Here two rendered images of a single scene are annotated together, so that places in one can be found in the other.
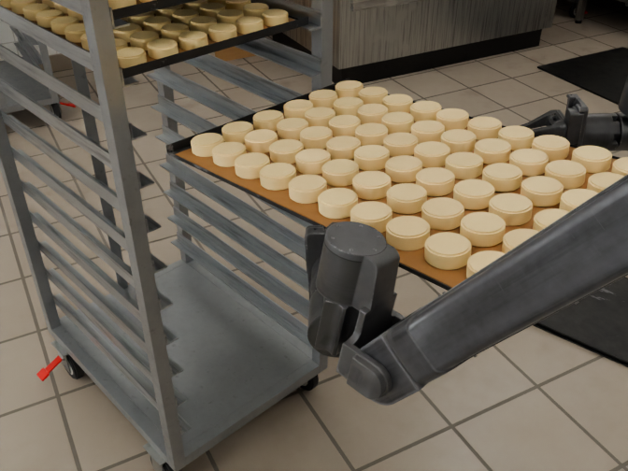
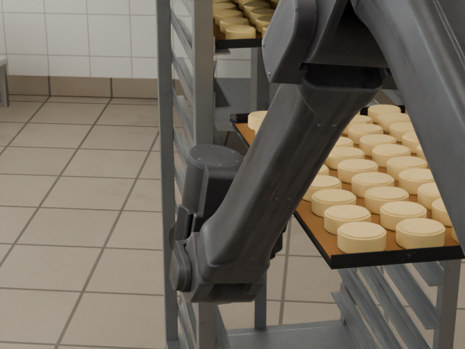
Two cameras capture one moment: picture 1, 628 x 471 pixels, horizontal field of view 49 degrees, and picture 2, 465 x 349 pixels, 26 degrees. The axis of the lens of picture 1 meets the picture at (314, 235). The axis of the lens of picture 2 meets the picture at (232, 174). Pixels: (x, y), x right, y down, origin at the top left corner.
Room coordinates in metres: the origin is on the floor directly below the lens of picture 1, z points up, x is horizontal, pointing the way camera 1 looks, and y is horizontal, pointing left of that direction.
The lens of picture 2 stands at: (-0.29, -0.59, 1.46)
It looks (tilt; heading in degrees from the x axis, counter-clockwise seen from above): 22 degrees down; 33
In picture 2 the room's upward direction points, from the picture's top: straight up
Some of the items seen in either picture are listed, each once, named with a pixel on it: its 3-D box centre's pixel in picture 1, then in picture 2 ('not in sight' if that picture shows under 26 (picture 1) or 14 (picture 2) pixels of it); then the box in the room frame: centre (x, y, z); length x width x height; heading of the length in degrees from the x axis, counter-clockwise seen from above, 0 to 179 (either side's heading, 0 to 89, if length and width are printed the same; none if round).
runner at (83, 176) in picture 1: (67, 159); (196, 138); (1.23, 0.50, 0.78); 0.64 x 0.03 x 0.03; 43
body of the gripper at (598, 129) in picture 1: (589, 132); not in sight; (0.93, -0.41, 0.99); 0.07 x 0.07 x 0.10; 88
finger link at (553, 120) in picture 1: (539, 139); not in sight; (0.94, -0.34, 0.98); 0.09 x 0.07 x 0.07; 88
